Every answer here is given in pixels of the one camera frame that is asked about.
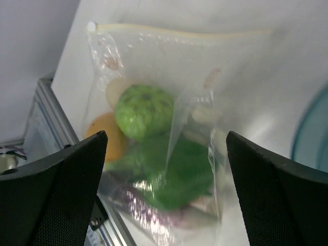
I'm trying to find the green custard apple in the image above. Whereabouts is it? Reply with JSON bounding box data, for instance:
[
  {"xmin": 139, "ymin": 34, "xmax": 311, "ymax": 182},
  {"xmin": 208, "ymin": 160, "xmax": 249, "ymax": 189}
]
[{"xmin": 114, "ymin": 85, "xmax": 174, "ymax": 140}]

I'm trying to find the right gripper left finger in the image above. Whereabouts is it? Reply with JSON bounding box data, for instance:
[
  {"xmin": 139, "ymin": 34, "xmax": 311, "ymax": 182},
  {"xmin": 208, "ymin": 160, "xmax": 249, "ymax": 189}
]
[{"xmin": 1, "ymin": 131, "xmax": 108, "ymax": 245}]

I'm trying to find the purple eggplant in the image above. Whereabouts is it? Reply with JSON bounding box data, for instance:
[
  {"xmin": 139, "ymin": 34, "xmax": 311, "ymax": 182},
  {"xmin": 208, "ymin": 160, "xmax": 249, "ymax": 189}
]
[{"xmin": 99, "ymin": 172, "xmax": 194, "ymax": 229}]

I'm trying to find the teal plastic bin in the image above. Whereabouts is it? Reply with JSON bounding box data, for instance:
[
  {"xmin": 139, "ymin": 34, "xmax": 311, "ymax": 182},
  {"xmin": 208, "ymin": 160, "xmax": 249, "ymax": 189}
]
[{"xmin": 291, "ymin": 86, "xmax": 327, "ymax": 172}]

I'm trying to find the clear zip top bag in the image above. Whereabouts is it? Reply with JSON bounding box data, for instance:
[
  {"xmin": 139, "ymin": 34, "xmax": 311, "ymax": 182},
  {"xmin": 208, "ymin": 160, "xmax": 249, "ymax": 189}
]
[{"xmin": 82, "ymin": 22, "xmax": 271, "ymax": 245}]

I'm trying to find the aluminium mounting rail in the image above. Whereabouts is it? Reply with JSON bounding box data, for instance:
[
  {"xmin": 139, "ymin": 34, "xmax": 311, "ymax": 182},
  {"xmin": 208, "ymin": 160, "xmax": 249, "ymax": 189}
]
[{"xmin": 23, "ymin": 79, "xmax": 136, "ymax": 245}]

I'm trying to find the white egg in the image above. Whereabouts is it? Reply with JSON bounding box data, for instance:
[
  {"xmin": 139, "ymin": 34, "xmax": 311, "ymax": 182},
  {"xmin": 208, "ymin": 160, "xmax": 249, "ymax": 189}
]
[{"xmin": 106, "ymin": 77, "xmax": 134, "ymax": 110}]

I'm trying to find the green bell pepper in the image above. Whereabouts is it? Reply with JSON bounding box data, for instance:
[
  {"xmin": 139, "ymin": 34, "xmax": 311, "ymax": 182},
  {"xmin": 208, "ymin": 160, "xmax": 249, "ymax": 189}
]
[{"xmin": 104, "ymin": 135, "xmax": 218, "ymax": 211}]

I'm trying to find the orange mango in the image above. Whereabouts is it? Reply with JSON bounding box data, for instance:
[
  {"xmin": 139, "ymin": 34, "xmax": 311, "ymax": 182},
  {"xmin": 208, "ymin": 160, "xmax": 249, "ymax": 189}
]
[{"xmin": 85, "ymin": 112, "xmax": 128, "ymax": 161}]

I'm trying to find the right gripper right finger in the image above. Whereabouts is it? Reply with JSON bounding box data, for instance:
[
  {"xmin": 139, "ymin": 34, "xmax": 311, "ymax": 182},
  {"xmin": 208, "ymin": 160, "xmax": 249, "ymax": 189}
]
[{"xmin": 226, "ymin": 132, "xmax": 327, "ymax": 245}]

